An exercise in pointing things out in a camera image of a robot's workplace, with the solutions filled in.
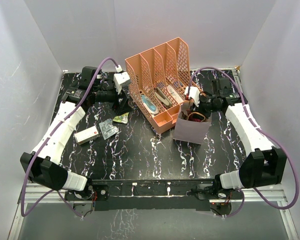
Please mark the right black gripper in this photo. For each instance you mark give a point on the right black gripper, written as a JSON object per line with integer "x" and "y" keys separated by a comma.
{"x": 201, "y": 98}

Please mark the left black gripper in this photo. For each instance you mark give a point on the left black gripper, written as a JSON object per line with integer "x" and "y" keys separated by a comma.
{"x": 123, "y": 107}

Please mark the green sour candy bag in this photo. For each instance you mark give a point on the green sour candy bag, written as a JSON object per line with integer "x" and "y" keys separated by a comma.
{"x": 123, "y": 119}

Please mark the pink candy packet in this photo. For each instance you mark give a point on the pink candy packet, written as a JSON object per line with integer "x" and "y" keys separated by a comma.
{"x": 197, "y": 118}

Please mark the lilac paper bag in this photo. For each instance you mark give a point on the lilac paper bag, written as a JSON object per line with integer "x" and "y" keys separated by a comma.
{"x": 190, "y": 131}

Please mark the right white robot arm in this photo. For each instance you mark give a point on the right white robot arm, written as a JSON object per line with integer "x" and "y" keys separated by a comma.
{"x": 264, "y": 164}

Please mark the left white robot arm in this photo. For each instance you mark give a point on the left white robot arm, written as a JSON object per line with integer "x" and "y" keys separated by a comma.
{"x": 42, "y": 164}

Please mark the blue correction tape blister pack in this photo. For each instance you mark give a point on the blue correction tape blister pack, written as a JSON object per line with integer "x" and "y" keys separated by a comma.
{"x": 149, "y": 105}

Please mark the silver foil snack packet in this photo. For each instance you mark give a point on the silver foil snack packet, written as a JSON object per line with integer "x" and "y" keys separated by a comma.
{"x": 108, "y": 129}

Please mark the white paper staples box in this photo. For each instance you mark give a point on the white paper staples box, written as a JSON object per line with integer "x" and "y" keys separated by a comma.
{"x": 175, "y": 94}

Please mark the blue eraser block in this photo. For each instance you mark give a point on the blue eraser block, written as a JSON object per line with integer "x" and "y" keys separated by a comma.
{"x": 179, "y": 84}

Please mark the grey stapler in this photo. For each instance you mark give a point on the grey stapler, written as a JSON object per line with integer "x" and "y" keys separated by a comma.
{"x": 162, "y": 97}

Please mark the pink plastic desk organizer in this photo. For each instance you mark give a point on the pink plastic desk organizer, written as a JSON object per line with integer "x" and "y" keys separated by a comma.
{"x": 159, "y": 66}

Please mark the white rectangular snack box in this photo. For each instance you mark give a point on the white rectangular snack box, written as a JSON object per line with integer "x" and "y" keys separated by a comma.
{"x": 86, "y": 135}

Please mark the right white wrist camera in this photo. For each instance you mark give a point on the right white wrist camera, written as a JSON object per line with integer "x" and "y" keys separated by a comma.
{"x": 193, "y": 93}

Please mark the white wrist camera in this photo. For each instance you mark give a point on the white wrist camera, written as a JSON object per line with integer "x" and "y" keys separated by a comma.
{"x": 193, "y": 93}
{"x": 121, "y": 79}

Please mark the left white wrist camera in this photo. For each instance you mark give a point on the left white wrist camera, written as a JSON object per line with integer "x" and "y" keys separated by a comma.
{"x": 121, "y": 79}

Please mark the black front mounting rail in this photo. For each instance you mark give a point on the black front mounting rail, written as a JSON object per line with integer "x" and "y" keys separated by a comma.
{"x": 158, "y": 194}

